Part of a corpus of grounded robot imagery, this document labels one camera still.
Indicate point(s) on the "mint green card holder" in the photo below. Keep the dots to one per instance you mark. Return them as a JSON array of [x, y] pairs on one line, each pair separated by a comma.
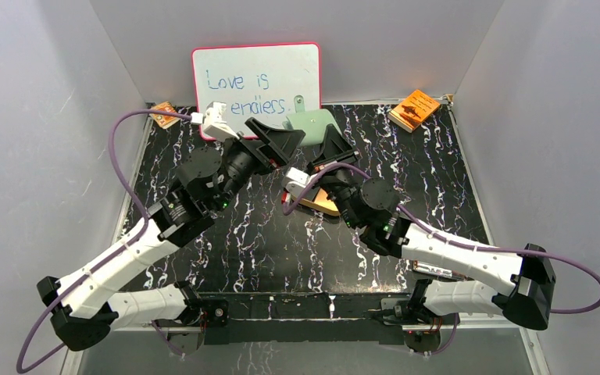
[[313, 122]]

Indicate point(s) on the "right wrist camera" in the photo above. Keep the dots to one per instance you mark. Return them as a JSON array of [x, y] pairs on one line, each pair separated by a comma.
[[295, 181]]

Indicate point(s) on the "marker pen box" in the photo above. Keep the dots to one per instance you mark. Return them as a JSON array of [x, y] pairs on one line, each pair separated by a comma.
[[437, 271]]

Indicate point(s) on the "small orange card box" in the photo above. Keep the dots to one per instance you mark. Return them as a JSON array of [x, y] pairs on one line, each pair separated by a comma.
[[165, 115]]

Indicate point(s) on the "aluminium frame rail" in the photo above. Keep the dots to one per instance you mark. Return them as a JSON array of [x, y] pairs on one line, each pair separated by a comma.
[[289, 318]]

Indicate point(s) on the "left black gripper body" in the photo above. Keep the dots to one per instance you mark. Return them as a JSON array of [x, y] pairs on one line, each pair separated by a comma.
[[265, 153]]

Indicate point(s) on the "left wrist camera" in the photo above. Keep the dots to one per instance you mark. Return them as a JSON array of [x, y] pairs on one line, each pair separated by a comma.
[[212, 125]]

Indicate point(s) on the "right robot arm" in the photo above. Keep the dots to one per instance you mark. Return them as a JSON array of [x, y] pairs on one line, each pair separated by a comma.
[[518, 285]]

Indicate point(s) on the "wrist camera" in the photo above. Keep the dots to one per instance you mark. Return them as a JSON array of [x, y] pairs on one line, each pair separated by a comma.
[[212, 125], [295, 181]]

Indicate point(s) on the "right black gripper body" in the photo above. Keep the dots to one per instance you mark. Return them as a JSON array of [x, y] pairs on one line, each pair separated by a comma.
[[340, 184]]

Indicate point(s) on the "orange book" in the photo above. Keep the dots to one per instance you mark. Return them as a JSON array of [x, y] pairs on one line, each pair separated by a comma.
[[413, 110]]

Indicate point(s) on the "pink framed whiteboard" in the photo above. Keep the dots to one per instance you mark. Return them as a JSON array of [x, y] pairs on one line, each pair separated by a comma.
[[268, 82]]

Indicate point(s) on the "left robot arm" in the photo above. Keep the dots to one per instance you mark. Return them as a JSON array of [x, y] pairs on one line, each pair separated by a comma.
[[86, 305]]

